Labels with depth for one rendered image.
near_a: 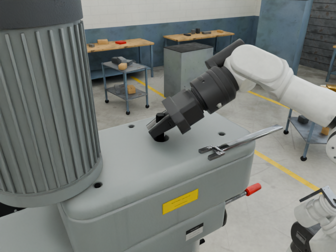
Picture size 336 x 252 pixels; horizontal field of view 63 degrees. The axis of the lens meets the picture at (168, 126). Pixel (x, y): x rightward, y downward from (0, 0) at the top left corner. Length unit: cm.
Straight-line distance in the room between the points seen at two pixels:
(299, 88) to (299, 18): 590
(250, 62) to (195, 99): 14
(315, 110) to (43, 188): 52
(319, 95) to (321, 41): 837
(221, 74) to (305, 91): 17
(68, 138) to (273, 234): 279
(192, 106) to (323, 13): 846
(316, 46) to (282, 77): 847
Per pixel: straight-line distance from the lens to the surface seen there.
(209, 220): 73
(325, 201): 90
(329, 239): 97
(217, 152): 59
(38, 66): 41
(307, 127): 456
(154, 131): 62
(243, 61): 60
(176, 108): 59
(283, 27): 660
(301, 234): 113
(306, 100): 62
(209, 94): 60
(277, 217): 329
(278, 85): 60
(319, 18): 900
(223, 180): 65
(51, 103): 42
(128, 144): 63
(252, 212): 326
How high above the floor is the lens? 222
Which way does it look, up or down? 28 degrees down
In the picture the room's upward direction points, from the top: straight up
